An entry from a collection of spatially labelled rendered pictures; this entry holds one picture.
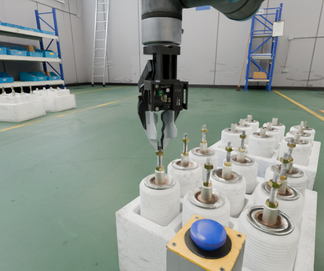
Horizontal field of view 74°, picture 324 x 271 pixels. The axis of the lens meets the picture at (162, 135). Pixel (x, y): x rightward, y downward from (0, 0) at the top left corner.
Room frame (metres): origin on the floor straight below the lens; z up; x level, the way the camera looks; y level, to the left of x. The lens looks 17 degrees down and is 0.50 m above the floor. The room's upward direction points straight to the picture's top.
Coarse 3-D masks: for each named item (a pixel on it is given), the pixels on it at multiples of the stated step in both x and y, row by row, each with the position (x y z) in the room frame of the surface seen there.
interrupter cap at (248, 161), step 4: (232, 156) 0.60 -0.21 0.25; (236, 156) 0.60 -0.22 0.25; (248, 156) 0.60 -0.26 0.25; (232, 160) 0.57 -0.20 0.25; (236, 160) 0.58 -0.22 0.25; (248, 160) 0.58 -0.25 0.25; (252, 160) 0.57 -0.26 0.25; (236, 164) 0.55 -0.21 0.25; (240, 164) 0.55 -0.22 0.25; (244, 164) 0.55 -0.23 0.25; (248, 164) 0.55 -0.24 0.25; (252, 164) 0.55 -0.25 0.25
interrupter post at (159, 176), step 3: (156, 171) 0.45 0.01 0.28; (162, 171) 0.45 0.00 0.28; (156, 174) 0.45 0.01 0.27; (159, 174) 0.45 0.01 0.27; (162, 174) 0.45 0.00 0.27; (156, 177) 0.45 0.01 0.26; (159, 177) 0.45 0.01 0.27; (162, 177) 0.45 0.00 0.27; (156, 180) 0.45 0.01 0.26; (159, 180) 0.45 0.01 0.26; (162, 180) 0.45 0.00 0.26; (159, 183) 0.45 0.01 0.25; (162, 183) 0.45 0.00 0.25
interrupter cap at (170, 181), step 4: (148, 176) 0.47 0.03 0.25; (152, 176) 0.48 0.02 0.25; (168, 176) 0.48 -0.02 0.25; (172, 176) 0.47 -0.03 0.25; (144, 180) 0.46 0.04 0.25; (148, 180) 0.46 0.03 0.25; (152, 180) 0.46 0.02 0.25; (168, 180) 0.46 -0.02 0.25; (172, 180) 0.46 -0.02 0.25; (148, 184) 0.44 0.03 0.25; (152, 184) 0.44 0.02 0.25; (156, 184) 0.44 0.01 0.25; (160, 184) 0.44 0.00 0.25; (164, 184) 0.44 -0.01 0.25; (168, 184) 0.44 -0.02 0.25; (172, 184) 0.44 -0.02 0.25; (152, 188) 0.42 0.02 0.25; (156, 188) 0.42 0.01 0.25; (160, 188) 0.42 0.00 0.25; (164, 188) 0.42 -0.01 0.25; (168, 188) 0.42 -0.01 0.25
